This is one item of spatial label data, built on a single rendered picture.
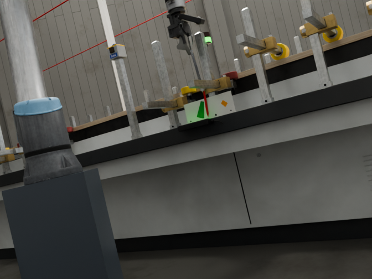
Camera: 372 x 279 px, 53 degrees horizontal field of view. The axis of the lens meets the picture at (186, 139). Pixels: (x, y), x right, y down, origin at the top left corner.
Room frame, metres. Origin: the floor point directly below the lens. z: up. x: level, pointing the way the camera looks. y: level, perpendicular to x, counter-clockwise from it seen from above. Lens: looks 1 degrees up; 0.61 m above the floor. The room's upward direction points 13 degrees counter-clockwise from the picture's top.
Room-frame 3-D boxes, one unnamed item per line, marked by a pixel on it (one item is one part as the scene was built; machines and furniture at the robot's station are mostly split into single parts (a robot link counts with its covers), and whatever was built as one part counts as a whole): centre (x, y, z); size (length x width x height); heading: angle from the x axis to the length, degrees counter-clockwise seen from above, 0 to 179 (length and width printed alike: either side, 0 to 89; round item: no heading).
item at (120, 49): (2.02, 0.26, 1.18); 0.07 x 0.07 x 0.08; 58
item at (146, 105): (1.82, 0.03, 0.82); 0.44 x 0.03 x 0.04; 148
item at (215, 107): (1.75, -0.14, 0.75); 0.26 x 0.01 x 0.10; 58
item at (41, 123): (1.25, 0.46, 0.79); 0.17 x 0.15 x 0.18; 26
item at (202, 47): (1.75, -0.18, 0.87); 0.04 x 0.04 x 0.48; 58
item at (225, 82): (1.74, -0.20, 0.85); 0.14 x 0.06 x 0.05; 58
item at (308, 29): (1.48, -0.62, 0.95); 0.14 x 0.06 x 0.05; 58
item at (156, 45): (1.88, 0.04, 0.92); 0.04 x 0.04 x 0.48; 58
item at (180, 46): (1.70, -0.08, 1.05); 0.06 x 0.03 x 0.09; 59
